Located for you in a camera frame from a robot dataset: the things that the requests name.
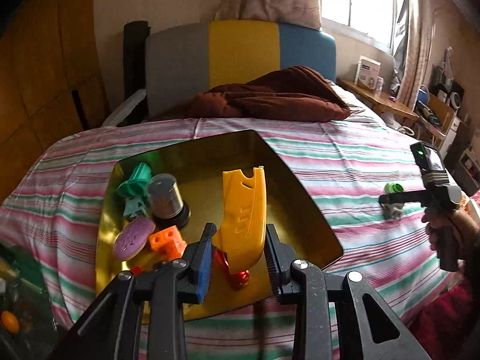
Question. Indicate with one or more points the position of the grey yellow blue headboard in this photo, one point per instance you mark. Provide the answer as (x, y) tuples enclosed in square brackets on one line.
[(193, 58)]

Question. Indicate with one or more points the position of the yellow orange plastic scoop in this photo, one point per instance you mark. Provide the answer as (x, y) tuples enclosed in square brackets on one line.
[(242, 231)]

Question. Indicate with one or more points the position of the brown quilted blanket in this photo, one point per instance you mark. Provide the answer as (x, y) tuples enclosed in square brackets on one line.
[(296, 93)]

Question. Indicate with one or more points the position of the white product box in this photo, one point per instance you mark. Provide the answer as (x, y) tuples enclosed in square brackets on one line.
[(367, 72)]

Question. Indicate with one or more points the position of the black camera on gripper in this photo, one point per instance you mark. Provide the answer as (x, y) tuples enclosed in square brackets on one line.
[(427, 158)]

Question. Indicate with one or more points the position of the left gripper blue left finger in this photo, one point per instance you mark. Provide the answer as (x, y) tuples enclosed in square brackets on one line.
[(198, 273)]

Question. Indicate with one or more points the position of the person right hand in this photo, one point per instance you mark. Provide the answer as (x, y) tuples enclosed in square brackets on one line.
[(464, 228)]

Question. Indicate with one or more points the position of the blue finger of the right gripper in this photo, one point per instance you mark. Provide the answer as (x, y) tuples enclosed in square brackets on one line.
[(403, 197)]

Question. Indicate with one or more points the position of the teal plastic spool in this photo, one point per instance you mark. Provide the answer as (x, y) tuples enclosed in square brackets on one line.
[(133, 191)]

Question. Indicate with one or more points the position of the wooden side table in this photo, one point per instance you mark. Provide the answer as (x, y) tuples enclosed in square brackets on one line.
[(380, 101)]

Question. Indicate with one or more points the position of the striped bed sheet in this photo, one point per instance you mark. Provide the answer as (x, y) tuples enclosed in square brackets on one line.
[(55, 210)]

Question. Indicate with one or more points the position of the black jar with clear lid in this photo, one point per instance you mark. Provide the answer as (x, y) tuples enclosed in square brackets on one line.
[(167, 205)]

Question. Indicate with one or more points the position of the orange building block toy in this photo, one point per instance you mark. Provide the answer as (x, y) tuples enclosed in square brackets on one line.
[(168, 244)]

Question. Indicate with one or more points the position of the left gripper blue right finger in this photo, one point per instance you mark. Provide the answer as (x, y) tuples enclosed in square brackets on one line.
[(278, 257)]

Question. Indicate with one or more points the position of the purple oval disc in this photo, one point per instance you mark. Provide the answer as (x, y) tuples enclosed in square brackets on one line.
[(132, 239)]

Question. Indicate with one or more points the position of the green plug-in device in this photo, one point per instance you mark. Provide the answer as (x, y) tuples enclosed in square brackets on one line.
[(392, 209)]

